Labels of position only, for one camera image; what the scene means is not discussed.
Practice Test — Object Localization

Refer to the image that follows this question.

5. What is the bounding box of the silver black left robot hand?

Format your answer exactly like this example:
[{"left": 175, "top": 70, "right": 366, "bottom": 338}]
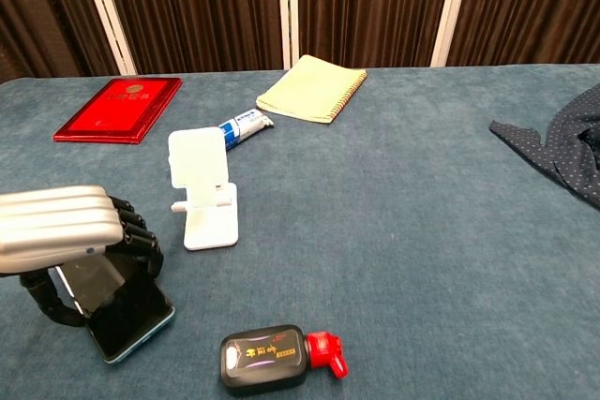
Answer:
[{"left": 0, "top": 185, "right": 165, "bottom": 328}]

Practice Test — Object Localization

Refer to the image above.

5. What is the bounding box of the black smartphone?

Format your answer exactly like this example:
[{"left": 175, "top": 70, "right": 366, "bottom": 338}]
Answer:
[{"left": 53, "top": 252, "right": 177, "bottom": 364}]

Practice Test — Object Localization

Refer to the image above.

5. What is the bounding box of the white folding phone stand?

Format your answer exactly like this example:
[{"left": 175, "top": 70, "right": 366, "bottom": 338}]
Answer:
[{"left": 167, "top": 126, "right": 239, "bottom": 252}]

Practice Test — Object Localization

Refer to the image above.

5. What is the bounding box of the red certificate book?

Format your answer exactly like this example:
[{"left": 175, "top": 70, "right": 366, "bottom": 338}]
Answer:
[{"left": 52, "top": 76, "right": 184, "bottom": 146}]

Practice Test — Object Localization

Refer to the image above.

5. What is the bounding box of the blue white toothpaste tube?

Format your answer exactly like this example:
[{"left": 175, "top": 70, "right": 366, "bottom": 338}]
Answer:
[{"left": 217, "top": 108, "right": 276, "bottom": 153}]

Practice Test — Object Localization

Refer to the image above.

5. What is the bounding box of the brown fabric folding screen panel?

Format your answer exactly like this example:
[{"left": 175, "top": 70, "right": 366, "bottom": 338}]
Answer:
[
  {"left": 430, "top": 0, "right": 600, "bottom": 67},
  {"left": 77, "top": 0, "right": 293, "bottom": 76},
  {"left": 286, "top": 0, "right": 474, "bottom": 70},
  {"left": 0, "top": 0, "right": 138, "bottom": 85}
]

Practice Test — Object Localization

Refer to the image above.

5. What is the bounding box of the black ink bottle red cap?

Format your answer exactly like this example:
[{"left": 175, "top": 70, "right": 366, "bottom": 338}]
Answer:
[{"left": 219, "top": 323, "right": 351, "bottom": 397}]

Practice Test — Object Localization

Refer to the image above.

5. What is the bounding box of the yellow spiral notebook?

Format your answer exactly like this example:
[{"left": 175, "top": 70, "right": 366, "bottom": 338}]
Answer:
[{"left": 255, "top": 53, "right": 368, "bottom": 125}]

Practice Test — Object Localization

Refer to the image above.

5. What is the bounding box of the blue felt table cover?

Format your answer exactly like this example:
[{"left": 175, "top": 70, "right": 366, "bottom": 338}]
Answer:
[{"left": 0, "top": 62, "right": 600, "bottom": 400}]

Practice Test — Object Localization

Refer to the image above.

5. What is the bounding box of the dark blue dotted cloth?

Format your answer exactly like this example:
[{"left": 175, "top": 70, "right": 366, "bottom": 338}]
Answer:
[{"left": 488, "top": 82, "right": 600, "bottom": 212}]

